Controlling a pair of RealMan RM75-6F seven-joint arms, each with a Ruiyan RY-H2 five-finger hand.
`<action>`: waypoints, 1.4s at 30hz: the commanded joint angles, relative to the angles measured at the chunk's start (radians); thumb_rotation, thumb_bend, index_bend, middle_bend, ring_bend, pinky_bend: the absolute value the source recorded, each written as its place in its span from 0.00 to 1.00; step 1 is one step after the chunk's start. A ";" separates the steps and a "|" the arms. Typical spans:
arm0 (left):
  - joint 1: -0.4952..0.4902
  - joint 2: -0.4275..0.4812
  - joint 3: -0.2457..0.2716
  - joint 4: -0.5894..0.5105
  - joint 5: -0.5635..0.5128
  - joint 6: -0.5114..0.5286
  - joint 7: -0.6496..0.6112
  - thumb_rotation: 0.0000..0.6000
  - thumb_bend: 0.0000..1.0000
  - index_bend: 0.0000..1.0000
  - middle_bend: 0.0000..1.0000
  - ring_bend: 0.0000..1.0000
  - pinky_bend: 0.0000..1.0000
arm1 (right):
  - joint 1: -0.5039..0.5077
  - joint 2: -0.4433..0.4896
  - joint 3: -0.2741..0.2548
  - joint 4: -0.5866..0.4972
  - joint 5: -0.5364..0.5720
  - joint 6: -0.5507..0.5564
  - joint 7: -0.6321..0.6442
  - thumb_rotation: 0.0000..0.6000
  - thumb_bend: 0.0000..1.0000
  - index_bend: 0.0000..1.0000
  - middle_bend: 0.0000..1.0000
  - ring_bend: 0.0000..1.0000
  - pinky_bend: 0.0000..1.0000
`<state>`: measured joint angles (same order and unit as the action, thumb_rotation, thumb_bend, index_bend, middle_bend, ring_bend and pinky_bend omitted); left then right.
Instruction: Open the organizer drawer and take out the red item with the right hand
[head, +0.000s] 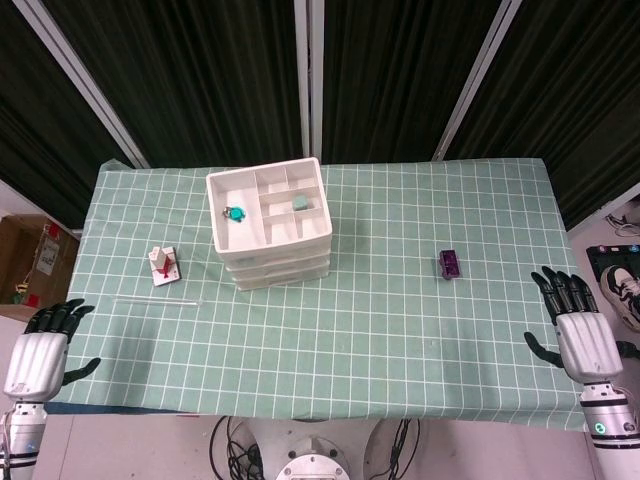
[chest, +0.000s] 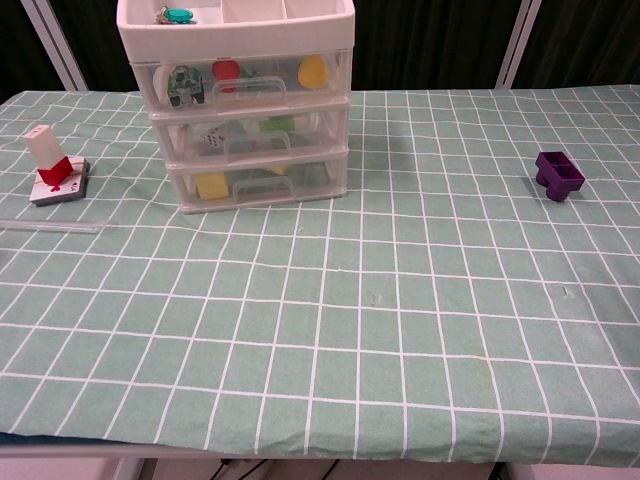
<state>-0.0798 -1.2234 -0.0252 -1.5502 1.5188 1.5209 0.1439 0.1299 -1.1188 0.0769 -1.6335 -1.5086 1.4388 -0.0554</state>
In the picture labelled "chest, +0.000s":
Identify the clear plastic rod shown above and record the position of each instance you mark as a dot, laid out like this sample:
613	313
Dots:
50	226

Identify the white dice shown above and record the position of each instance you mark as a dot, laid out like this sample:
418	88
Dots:
212	137

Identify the green white printed toy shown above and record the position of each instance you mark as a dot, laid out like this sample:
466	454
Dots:
184	86

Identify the white compartment organizer box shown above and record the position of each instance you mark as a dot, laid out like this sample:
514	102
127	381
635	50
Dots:
240	35

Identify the clear drawer with yellow block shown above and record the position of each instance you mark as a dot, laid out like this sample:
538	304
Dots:
320	182

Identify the clear plastic drawer tray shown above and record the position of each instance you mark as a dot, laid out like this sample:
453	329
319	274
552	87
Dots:
280	95

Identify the green block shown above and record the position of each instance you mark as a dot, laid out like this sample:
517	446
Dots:
277	124

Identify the green white checked tablecloth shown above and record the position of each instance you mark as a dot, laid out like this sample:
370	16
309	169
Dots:
350	310

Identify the yellow round piece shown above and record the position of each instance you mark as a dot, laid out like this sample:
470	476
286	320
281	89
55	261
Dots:
313	74

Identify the playing card deck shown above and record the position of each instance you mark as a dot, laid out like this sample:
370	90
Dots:
57	192

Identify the purple plastic block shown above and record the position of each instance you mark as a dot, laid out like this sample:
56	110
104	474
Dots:
560	177

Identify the white partition frame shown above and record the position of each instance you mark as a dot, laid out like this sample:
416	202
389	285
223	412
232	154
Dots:
55	45
517	45

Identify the clear drawer with dice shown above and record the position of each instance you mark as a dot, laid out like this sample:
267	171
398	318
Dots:
320	142

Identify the white red rectangular block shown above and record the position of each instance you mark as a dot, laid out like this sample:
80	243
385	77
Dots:
45	150

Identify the small red cube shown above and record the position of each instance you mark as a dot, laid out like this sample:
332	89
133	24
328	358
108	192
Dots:
225	70

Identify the yellow block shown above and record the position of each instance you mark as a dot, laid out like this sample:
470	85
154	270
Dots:
212	186

